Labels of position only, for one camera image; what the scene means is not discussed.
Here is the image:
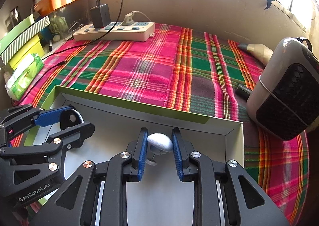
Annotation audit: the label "white plug with cable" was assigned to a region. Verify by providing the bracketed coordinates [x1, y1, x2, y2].
[122, 11, 152, 26]

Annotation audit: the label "green tissue pack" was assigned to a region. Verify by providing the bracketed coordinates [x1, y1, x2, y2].
[5, 53, 45, 101]

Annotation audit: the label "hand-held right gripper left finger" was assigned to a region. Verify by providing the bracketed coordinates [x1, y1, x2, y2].
[29, 128, 149, 226]

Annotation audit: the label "white box with green rim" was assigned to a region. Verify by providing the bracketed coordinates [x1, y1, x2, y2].
[24, 85, 246, 226]

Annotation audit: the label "yellow-green box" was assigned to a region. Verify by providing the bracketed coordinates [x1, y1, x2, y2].
[4, 35, 45, 70]

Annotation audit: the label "beige pencil-shaped object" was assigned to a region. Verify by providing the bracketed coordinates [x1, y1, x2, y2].
[238, 43, 275, 63]

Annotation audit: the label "small black cylinder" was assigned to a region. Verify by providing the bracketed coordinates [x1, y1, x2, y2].
[236, 83, 253, 97]

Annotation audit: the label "black charger cable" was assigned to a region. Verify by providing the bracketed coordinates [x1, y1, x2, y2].
[41, 0, 123, 68]

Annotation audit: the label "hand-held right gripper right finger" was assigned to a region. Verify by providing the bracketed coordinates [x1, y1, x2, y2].
[171, 128, 291, 226]

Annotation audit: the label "green striped boxes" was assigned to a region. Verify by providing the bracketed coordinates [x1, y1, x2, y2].
[0, 14, 51, 57]

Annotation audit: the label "black charger adapter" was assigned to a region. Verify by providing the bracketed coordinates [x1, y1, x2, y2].
[90, 4, 111, 28]

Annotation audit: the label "pink green plaid blanket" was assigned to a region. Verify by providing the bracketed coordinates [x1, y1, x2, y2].
[11, 23, 311, 224]

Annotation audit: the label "white power strip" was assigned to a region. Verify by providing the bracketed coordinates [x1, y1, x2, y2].
[73, 22, 155, 42]

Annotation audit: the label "white egg-shaped gadget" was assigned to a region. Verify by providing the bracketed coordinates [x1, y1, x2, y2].
[147, 133, 174, 167]

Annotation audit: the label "blue box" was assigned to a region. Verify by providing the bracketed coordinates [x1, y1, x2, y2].
[38, 27, 52, 42]

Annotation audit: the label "grey heater cord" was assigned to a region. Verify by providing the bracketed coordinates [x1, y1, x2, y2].
[258, 75, 308, 125]

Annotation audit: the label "grey space heater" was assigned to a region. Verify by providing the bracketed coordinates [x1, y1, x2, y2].
[246, 37, 319, 141]

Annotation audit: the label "clear plastic container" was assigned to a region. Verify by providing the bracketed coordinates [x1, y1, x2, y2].
[51, 16, 66, 41]

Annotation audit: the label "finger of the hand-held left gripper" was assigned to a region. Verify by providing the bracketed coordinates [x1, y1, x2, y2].
[0, 105, 84, 142]
[0, 121, 96, 198]

